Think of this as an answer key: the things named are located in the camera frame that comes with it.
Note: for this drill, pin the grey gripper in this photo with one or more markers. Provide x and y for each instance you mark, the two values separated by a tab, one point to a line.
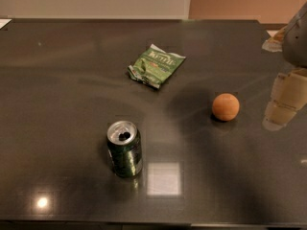
296	45

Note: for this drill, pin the orange fruit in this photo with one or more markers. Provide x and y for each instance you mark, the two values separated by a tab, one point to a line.
225	107

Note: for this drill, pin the green jalapeno chip bag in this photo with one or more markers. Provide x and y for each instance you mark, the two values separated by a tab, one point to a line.
155	66

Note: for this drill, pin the green soda can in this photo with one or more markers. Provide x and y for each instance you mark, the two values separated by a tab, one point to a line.
124	147

